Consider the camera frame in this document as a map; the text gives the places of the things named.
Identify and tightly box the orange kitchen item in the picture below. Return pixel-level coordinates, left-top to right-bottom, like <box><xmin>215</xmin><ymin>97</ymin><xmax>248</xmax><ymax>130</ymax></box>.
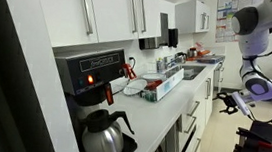
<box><xmin>197</xmin><ymin>48</ymin><xmax>212</xmax><ymax>58</ymax></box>

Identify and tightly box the black kettle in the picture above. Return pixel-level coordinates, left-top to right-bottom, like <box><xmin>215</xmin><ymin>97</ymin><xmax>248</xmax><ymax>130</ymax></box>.
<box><xmin>173</xmin><ymin>51</ymin><xmax>189</xmax><ymax>66</ymax></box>

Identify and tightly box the dark refrigerator side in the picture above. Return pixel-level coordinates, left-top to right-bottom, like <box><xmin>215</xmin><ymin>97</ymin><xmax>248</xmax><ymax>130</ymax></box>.
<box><xmin>0</xmin><ymin>0</ymin><xmax>73</xmax><ymax>152</ymax></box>

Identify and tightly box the wide white wall cabinet door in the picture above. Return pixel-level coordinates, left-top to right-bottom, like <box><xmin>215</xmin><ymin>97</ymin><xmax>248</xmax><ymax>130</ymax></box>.
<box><xmin>25</xmin><ymin>0</ymin><xmax>104</xmax><ymax>53</ymax></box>

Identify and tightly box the round white plate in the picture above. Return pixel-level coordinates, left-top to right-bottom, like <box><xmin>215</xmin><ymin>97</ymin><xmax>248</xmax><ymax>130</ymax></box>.
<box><xmin>121</xmin><ymin>76</ymin><xmax>150</xmax><ymax>98</ymax></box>
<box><xmin>141</xmin><ymin>71</ymin><xmax>167</xmax><ymax>84</ymax></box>

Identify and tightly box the dish soap bottle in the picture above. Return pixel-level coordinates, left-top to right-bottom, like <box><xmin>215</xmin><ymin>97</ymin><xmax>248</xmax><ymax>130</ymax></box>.
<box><xmin>155</xmin><ymin>56</ymin><xmax>168</xmax><ymax>74</ymax></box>

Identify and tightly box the steel kitchen sink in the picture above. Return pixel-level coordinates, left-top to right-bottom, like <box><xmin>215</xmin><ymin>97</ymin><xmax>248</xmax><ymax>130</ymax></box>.
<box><xmin>179</xmin><ymin>62</ymin><xmax>208</xmax><ymax>83</ymax></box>

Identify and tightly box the black coffee maker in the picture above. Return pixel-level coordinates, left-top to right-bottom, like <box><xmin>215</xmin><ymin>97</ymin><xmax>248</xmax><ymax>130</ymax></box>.
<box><xmin>45</xmin><ymin>41</ymin><xmax>148</xmax><ymax>152</ymax></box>

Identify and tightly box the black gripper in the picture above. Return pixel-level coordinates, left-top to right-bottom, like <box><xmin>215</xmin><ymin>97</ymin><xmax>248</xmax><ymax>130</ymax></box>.
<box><xmin>213</xmin><ymin>90</ymin><xmax>243</xmax><ymax>117</ymax></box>

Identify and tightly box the small white wall cabinet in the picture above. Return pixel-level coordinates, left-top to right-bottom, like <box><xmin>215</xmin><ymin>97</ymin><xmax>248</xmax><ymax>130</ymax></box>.
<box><xmin>171</xmin><ymin>0</ymin><xmax>215</xmax><ymax>38</ymax></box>

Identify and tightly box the colourful wall poster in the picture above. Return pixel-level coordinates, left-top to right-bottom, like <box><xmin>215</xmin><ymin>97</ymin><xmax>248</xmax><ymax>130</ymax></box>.
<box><xmin>213</xmin><ymin>0</ymin><xmax>266</xmax><ymax>48</ymax></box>

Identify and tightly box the red coffee maker tap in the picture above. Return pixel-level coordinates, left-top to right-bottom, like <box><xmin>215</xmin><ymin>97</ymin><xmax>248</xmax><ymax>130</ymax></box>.
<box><xmin>119</xmin><ymin>62</ymin><xmax>139</xmax><ymax>81</ymax></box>

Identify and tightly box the steel coffee carafe black handle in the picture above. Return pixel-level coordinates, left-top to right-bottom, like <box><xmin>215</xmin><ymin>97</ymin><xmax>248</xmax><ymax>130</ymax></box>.
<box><xmin>77</xmin><ymin>106</ymin><xmax>138</xmax><ymax>152</ymax></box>

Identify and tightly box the white base cabinet door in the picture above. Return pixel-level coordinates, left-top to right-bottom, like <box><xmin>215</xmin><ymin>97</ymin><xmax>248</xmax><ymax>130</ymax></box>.
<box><xmin>200</xmin><ymin>70</ymin><xmax>218</xmax><ymax>126</ymax></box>

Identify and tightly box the red item in rack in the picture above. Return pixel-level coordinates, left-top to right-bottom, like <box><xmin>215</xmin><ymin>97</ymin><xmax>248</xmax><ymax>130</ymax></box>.
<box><xmin>146</xmin><ymin>78</ymin><xmax>165</xmax><ymax>92</ymax></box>

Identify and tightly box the wall outlet with plug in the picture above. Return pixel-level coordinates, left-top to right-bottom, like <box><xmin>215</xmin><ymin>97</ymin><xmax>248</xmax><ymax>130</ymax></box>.
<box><xmin>127</xmin><ymin>55</ymin><xmax>138</xmax><ymax>71</ymax></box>

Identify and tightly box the blue flat tray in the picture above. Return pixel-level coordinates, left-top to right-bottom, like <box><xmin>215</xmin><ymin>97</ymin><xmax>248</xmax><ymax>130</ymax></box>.
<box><xmin>197</xmin><ymin>53</ymin><xmax>226</xmax><ymax>66</ymax></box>

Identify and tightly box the narrow white wall cabinet door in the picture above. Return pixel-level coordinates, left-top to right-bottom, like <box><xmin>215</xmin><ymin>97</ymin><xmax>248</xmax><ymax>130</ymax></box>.
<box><xmin>128</xmin><ymin>0</ymin><xmax>165</xmax><ymax>42</ymax></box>

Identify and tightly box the black clamp red handle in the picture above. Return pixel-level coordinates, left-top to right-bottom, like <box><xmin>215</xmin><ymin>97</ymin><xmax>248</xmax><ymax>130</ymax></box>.
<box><xmin>234</xmin><ymin>126</ymin><xmax>272</xmax><ymax>149</ymax></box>

